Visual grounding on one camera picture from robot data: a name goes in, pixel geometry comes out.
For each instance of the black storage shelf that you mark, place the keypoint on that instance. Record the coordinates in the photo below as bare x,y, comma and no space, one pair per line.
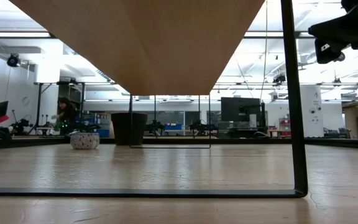
71,93

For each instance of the blue storage bin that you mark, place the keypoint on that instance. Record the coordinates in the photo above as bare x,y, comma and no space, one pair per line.
173,127

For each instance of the speckled white tealight holder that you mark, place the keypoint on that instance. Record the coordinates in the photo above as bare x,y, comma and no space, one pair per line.
84,141

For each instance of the round white wall clock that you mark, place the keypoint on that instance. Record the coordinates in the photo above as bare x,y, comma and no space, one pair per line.
25,100

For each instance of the large black monitor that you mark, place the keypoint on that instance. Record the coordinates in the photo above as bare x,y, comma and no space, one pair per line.
239,109

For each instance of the black background robot arm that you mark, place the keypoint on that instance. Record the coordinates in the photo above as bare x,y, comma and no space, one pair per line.
201,126
154,127

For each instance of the background robot with green lights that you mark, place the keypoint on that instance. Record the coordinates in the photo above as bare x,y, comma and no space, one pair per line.
82,127

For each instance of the white column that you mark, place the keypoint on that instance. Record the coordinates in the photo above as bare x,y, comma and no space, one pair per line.
312,112

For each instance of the green plant in black pot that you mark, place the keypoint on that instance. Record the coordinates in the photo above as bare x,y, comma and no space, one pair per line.
123,129

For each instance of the person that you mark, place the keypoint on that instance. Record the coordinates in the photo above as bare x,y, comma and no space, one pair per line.
67,112

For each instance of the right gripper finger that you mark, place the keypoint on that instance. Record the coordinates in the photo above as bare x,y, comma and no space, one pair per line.
334,29

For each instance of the small black monitor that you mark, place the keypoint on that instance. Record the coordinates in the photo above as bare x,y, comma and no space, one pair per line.
1,109

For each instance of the wooden riser black metal legs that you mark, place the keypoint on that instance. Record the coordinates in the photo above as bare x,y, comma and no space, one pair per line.
151,46

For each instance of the black ceiling camera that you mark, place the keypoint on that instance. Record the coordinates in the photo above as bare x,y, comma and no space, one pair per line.
341,58
12,60

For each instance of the black aluminium table frame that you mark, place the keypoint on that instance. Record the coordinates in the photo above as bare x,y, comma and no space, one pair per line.
259,142

